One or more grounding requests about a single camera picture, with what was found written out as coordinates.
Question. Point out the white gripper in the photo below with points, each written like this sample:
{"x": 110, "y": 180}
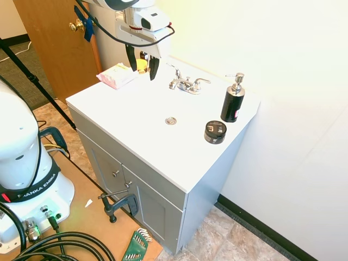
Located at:
{"x": 140, "y": 36}

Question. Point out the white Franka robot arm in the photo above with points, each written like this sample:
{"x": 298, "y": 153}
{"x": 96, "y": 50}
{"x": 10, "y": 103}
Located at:
{"x": 19, "y": 152}

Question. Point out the yellow lidded amber jar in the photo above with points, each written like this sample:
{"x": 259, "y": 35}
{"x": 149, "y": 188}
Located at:
{"x": 142, "y": 66}

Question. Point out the dark amber bottle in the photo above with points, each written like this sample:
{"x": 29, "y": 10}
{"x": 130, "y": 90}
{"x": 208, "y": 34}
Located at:
{"x": 144, "y": 55}

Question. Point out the pink white wipes pack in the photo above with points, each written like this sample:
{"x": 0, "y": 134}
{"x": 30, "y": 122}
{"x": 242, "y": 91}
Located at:
{"x": 117, "y": 77}

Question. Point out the white sink vanity top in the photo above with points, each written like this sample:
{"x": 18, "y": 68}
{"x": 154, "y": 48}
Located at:
{"x": 152, "y": 122}

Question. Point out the chrome sink drain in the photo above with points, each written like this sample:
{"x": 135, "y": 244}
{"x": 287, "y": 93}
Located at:
{"x": 170, "y": 120}

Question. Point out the blue tape strip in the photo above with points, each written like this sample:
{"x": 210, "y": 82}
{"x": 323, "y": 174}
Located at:
{"x": 87, "y": 25}

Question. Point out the brass door knob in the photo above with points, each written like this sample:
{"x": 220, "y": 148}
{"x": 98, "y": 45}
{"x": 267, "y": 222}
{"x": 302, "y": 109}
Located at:
{"x": 76, "y": 25}

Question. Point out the wooden door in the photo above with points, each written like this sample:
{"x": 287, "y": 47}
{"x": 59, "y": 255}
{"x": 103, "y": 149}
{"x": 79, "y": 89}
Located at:
{"x": 57, "y": 40}

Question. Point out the black soap pump dispenser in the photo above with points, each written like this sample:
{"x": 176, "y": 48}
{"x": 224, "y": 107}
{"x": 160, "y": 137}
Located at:
{"x": 231, "y": 102}

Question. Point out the black round jar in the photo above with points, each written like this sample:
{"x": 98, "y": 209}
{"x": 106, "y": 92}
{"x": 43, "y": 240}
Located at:
{"x": 214, "y": 132}

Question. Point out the black tripod stand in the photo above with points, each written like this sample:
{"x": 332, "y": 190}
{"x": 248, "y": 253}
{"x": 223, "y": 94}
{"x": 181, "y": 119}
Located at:
{"x": 32, "y": 79}

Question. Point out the grey vanity cabinet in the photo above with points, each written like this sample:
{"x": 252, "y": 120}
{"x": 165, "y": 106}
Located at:
{"x": 130, "y": 174}

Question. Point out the metal cabinet knob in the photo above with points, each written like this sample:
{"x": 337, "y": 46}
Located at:
{"x": 116, "y": 173}
{"x": 128, "y": 184}

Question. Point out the black C-clamp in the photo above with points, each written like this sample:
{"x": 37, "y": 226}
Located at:
{"x": 119, "y": 205}

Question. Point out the wooden base board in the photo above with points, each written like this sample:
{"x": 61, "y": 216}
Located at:
{"x": 89, "y": 206}

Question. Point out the green hex key set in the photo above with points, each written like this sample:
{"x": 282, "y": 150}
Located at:
{"x": 136, "y": 244}

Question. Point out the black baseboard strip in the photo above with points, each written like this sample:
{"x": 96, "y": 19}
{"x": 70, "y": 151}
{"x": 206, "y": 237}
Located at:
{"x": 266, "y": 228}

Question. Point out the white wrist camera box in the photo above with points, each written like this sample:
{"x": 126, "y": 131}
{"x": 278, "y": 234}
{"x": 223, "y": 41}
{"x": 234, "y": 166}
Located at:
{"x": 152, "y": 20}

